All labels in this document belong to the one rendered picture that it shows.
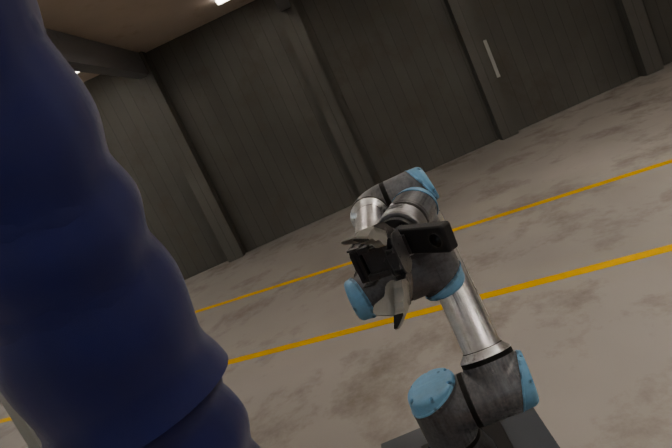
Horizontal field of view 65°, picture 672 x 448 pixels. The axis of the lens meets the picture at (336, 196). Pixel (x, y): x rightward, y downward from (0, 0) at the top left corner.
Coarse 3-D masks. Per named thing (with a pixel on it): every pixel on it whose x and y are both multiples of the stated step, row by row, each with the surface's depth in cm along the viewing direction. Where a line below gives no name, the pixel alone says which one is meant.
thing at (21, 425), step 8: (0, 392) 354; (0, 400) 357; (8, 408) 356; (16, 416) 356; (16, 424) 359; (24, 424) 356; (24, 432) 359; (32, 432) 357; (24, 440) 362; (32, 440) 359
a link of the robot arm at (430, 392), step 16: (416, 384) 151; (432, 384) 146; (448, 384) 143; (464, 384) 143; (416, 400) 144; (432, 400) 141; (448, 400) 141; (464, 400) 141; (416, 416) 145; (432, 416) 141; (448, 416) 141; (464, 416) 141; (432, 432) 143; (448, 432) 142; (464, 432) 143
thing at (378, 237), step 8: (360, 232) 77; (368, 232) 78; (376, 232) 80; (384, 232) 83; (344, 240) 81; (352, 240) 81; (360, 240) 76; (368, 240) 77; (376, 240) 79; (384, 240) 82
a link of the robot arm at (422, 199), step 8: (400, 192) 106; (408, 192) 104; (416, 192) 104; (424, 192) 105; (392, 200) 107; (400, 200) 100; (408, 200) 99; (416, 200) 100; (424, 200) 102; (432, 200) 105; (424, 208) 99; (432, 208) 103; (432, 216) 102
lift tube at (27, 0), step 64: (0, 0) 55; (0, 64) 54; (64, 64) 61; (0, 128) 52; (64, 128) 56; (0, 192) 52; (64, 192) 55; (128, 192) 62; (0, 256) 52; (64, 256) 54; (128, 256) 59; (0, 320) 54; (128, 320) 57; (192, 320) 65; (0, 384) 57; (64, 384) 54; (128, 384) 56; (192, 384) 61
